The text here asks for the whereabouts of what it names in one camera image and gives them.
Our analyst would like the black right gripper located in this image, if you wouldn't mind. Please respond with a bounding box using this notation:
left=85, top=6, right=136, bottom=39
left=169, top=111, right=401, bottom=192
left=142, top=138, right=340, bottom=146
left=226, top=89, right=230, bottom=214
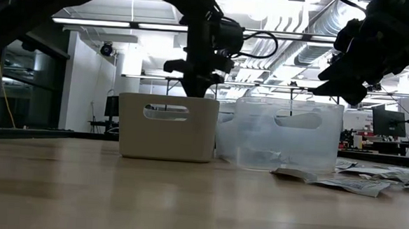
left=312, top=8, right=409, bottom=109

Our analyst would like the black computer monitor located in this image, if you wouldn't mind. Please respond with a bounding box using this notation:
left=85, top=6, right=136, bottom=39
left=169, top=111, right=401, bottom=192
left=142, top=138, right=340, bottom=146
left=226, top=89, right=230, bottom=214
left=104, top=95, right=121, bottom=118
left=370, top=107, right=408, bottom=139

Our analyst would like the light grey plastic bin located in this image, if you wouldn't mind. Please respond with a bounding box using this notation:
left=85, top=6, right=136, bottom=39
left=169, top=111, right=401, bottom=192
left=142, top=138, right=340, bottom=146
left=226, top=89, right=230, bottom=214
left=116, top=91, right=221, bottom=164

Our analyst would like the dark background desk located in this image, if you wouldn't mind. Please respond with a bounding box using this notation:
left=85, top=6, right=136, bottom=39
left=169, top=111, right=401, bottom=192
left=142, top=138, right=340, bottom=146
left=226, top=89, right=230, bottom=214
left=87, top=119, right=120, bottom=136
left=341, top=137, right=409, bottom=157

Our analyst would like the white packet black text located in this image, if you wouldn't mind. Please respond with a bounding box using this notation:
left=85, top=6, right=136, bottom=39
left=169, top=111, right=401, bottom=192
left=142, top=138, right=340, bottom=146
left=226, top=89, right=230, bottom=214
left=340, top=165, right=395, bottom=176
left=307, top=175, right=391, bottom=199
left=334, top=158, right=359, bottom=171

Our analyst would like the clear plastic bin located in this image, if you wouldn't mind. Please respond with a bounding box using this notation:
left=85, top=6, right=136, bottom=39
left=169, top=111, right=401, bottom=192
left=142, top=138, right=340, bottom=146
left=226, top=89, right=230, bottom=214
left=231, top=96, right=345, bottom=176

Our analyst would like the linear ceiling light fixture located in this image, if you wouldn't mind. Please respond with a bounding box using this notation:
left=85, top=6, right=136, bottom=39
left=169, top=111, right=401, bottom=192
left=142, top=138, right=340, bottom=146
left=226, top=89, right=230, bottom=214
left=50, top=16, right=338, bottom=44

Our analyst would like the black ceiling camera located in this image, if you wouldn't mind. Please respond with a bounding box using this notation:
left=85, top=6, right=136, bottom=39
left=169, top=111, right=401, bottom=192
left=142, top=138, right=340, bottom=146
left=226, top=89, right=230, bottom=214
left=328, top=50, right=342, bottom=67
left=99, top=41, right=117, bottom=58

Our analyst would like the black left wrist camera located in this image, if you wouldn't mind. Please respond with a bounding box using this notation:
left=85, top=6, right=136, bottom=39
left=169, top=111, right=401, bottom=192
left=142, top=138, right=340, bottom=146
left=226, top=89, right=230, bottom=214
left=212, top=18, right=246, bottom=57

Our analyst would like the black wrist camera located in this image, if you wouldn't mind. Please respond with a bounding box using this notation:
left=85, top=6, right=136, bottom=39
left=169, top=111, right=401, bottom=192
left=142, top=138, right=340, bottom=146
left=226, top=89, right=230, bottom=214
left=212, top=18, right=246, bottom=57
left=333, top=18, right=363, bottom=53

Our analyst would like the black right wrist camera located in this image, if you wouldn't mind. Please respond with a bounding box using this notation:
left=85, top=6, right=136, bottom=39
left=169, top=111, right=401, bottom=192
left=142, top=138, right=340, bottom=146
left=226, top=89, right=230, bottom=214
left=333, top=18, right=363, bottom=53

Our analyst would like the black background rig frame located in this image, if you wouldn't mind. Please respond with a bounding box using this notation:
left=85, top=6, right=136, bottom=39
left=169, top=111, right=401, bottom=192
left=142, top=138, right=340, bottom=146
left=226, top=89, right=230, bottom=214
left=120, top=73, right=342, bottom=105

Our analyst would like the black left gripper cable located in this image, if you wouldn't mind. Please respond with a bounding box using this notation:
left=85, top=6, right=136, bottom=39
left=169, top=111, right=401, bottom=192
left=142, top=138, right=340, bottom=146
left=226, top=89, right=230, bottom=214
left=228, top=28, right=279, bottom=62

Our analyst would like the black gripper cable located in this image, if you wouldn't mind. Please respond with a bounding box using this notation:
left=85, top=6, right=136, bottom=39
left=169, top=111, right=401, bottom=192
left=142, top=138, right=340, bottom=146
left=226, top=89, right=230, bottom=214
left=334, top=0, right=369, bottom=13
left=228, top=28, right=279, bottom=62

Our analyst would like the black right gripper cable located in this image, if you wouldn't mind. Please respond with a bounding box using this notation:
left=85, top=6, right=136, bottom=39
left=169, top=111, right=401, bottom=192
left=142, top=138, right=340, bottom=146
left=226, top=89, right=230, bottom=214
left=334, top=0, right=369, bottom=13

